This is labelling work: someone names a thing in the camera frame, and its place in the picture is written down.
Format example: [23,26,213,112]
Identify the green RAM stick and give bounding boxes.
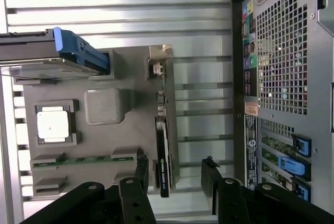
[32,156,138,169]

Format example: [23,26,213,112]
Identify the open dark PC case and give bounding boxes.
[231,0,334,204]

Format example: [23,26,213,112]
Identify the silver CPU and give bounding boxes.
[36,106,70,139]

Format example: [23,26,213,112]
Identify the grey parts rack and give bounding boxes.
[11,48,181,199]

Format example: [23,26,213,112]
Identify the hard disk with blue carrier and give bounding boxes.
[0,27,110,78]

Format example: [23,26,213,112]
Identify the blue slot retention clip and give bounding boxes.
[294,179,312,202]
[291,133,313,157]
[278,156,306,176]

